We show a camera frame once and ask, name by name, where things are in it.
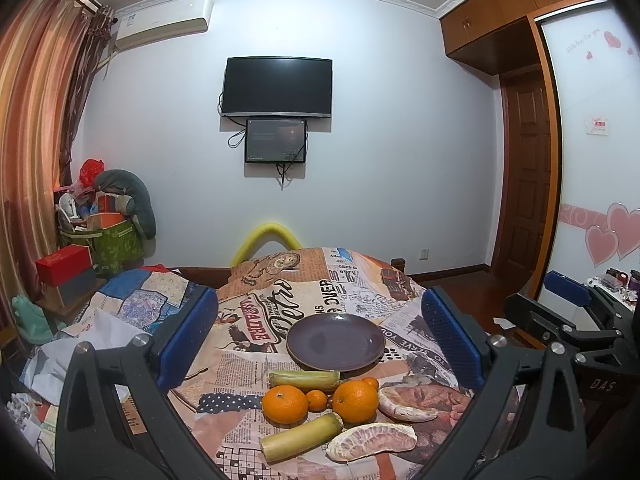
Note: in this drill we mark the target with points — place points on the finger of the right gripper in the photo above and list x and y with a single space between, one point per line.
567 288

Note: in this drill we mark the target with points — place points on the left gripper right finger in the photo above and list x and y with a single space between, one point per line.
525 419

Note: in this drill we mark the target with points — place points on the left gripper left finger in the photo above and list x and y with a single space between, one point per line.
115 420

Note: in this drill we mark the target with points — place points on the pomelo segment with rind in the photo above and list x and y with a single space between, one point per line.
400 404

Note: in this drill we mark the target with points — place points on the yellow sugarcane piece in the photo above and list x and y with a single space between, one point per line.
301 439

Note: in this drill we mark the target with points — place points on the peeled pomelo segment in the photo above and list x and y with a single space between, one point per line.
367 440

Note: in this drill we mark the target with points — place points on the small mandarin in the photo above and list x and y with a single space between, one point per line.
317 401
370 381

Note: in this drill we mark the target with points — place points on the large orange with sticker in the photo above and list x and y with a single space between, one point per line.
355 402

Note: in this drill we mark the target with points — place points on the green sugarcane piece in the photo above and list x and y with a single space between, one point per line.
306 380

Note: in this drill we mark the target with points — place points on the wooden door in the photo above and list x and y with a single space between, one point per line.
526 183

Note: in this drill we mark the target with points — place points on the patchwork quilt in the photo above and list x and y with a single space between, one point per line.
131 303

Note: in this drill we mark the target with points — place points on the red gift box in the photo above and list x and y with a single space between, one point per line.
64 264

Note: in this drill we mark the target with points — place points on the grey plush pillow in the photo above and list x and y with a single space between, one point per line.
139 207

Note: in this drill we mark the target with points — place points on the dark purple plate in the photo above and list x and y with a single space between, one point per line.
338 342

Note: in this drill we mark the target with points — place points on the white sliding wardrobe door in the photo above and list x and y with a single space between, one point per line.
594 62

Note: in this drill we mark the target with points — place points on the yellow foam tube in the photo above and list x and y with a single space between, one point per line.
260 236

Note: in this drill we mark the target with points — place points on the red plastic bag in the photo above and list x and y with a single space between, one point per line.
89 170

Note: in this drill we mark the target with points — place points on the wooden overhead cabinet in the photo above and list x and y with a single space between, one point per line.
493 36

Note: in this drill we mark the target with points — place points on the striped orange curtain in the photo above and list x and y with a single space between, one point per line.
49 55

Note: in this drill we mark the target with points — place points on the white air conditioner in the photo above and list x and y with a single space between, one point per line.
168 20

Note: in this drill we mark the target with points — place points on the wall power outlet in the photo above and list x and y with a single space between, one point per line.
424 253

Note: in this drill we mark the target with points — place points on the small wall monitor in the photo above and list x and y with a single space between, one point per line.
275 141

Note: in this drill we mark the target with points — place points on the wall mounted television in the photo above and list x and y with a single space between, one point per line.
256 86

